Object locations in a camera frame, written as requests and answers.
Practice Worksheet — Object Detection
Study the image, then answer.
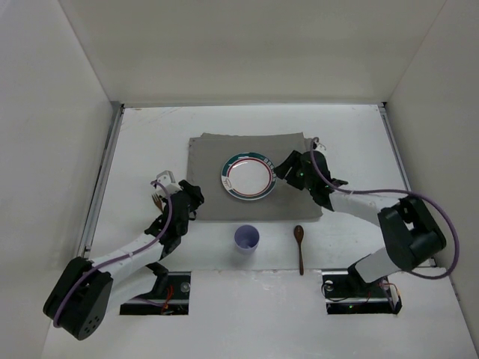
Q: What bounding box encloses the white plate green rim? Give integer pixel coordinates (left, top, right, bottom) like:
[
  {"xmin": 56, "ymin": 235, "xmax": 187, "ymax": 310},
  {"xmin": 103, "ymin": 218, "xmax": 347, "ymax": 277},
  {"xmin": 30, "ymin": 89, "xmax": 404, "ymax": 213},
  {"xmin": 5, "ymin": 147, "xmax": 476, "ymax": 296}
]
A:
[{"xmin": 220, "ymin": 152, "xmax": 277, "ymax": 201}]

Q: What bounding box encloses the grey cloth placemat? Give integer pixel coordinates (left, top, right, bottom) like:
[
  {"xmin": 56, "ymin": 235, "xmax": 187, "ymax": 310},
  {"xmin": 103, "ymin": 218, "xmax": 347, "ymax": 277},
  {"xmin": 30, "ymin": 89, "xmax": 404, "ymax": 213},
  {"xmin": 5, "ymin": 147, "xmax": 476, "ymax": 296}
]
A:
[{"xmin": 186, "ymin": 132, "xmax": 322, "ymax": 221}]

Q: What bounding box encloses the lavender plastic cup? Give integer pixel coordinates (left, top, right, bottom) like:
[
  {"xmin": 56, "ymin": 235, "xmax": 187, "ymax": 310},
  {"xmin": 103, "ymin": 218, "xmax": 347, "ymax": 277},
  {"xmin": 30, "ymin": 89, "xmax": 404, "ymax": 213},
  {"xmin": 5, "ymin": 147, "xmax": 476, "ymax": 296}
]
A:
[{"xmin": 234, "ymin": 224, "xmax": 260, "ymax": 255}]

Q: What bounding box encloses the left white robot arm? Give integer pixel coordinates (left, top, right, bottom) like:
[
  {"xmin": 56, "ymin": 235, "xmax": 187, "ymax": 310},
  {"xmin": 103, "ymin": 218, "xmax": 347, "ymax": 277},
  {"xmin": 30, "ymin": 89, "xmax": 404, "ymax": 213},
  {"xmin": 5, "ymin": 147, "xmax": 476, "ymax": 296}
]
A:
[{"xmin": 43, "ymin": 180, "xmax": 204, "ymax": 340}]

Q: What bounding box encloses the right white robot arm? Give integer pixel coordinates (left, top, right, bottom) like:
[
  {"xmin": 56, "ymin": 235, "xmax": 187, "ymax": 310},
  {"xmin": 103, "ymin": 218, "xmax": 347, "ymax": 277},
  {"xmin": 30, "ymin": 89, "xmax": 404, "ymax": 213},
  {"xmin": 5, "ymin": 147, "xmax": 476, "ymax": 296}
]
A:
[{"xmin": 274, "ymin": 149, "xmax": 446, "ymax": 287}]

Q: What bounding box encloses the brown wooden fork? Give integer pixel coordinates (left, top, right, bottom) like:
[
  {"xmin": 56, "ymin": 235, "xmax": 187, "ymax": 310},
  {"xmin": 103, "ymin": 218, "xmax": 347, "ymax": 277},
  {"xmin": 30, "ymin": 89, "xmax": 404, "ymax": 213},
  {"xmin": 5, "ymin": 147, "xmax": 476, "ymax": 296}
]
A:
[{"xmin": 151, "ymin": 193, "xmax": 164, "ymax": 213}]

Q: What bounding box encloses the brown wooden spoon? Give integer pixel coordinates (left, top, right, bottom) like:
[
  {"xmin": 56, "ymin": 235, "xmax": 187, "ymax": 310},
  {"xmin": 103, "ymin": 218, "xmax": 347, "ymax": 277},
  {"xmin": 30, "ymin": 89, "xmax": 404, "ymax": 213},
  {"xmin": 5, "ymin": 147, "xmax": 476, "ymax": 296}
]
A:
[{"xmin": 293, "ymin": 225, "xmax": 304, "ymax": 275}]

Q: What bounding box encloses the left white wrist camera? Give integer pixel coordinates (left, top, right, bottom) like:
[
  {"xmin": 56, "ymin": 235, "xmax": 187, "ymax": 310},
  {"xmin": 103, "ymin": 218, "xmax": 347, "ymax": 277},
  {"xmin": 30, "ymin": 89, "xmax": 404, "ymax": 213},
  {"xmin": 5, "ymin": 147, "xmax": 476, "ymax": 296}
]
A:
[{"xmin": 150, "ymin": 171, "xmax": 181, "ymax": 197}]

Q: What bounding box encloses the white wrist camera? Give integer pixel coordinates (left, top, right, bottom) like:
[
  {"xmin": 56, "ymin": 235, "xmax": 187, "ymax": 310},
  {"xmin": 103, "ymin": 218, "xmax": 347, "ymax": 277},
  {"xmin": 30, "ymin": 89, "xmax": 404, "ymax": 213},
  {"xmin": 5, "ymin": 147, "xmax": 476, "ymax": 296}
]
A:
[
  {"xmin": 150, "ymin": 171, "xmax": 181, "ymax": 197},
  {"xmin": 311, "ymin": 137, "xmax": 327, "ymax": 152}
]

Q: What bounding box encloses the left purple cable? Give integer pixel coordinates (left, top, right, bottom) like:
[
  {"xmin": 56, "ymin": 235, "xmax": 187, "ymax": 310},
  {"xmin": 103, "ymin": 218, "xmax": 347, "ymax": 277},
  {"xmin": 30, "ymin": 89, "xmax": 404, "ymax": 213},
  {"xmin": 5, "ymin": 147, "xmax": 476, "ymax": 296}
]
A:
[{"xmin": 52, "ymin": 181, "xmax": 173, "ymax": 330}]

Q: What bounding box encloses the purple cable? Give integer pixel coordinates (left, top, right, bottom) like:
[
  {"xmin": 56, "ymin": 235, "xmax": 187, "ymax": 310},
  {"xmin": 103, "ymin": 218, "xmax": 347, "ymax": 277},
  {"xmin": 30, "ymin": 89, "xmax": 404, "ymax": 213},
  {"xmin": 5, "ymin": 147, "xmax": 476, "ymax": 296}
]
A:
[
  {"xmin": 52, "ymin": 181, "xmax": 173, "ymax": 330},
  {"xmin": 310, "ymin": 137, "xmax": 461, "ymax": 280}
]

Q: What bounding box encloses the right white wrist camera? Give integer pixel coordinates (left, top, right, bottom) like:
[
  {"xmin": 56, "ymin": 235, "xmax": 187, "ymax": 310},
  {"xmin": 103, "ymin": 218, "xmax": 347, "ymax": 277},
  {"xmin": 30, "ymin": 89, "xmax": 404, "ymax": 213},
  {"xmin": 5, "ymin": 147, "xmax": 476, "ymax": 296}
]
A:
[{"xmin": 311, "ymin": 137, "xmax": 327, "ymax": 152}]

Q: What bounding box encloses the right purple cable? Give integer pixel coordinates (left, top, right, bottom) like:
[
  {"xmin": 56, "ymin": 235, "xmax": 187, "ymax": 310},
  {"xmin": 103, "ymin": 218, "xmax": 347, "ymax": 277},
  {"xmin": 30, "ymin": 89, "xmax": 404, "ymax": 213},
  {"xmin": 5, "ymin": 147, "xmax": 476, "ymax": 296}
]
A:
[{"xmin": 310, "ymin": 137, "xmax": 461, "ymax": 280}]

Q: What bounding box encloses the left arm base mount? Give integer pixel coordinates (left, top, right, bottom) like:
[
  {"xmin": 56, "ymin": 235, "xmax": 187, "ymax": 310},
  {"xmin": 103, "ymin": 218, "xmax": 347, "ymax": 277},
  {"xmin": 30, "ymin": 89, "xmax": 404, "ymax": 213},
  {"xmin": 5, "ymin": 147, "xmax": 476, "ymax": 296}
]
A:
[{"xmin": 119, "ymin": 263, "xmax": 192, "ymax": 316}]

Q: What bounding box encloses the right aluminium table rail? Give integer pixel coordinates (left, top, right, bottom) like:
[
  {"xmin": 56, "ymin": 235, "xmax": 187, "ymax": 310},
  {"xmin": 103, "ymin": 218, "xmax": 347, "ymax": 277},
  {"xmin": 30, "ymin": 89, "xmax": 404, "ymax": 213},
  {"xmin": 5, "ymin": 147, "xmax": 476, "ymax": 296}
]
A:
[{"xmin": 377, "ymin": 105, "xmax": 436, "ymax": 272}]

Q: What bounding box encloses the aluminium table rail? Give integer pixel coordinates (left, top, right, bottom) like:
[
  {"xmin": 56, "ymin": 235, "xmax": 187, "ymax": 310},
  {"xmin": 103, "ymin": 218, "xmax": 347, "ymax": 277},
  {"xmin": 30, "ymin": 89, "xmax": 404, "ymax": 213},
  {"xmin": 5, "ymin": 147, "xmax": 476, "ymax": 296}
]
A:
[
  {"xmin": 73, "ymin": 101, "xmax": 125, "ymax": 257},
  {"xmin": 377, "ymin": 105, "xmax": 436, "ymax": 272}
]

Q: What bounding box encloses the left aluminium table rail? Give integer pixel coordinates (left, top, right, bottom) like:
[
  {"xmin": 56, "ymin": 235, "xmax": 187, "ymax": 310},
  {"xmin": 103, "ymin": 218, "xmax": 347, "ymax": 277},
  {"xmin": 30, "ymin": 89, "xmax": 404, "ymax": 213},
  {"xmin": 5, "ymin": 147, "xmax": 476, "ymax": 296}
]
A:
[{"xmin": 73, "ymin": 101, "xmax": 125, "ymax": 257}]

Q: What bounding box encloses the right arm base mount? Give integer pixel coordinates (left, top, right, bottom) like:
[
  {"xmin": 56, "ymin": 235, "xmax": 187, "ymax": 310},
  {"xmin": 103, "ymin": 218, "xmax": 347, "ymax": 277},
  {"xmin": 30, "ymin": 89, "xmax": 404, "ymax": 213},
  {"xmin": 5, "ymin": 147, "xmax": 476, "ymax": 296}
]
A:
[{"xmin": 320, "ymin": 266, "xmax": 403, "ymax": 315}]

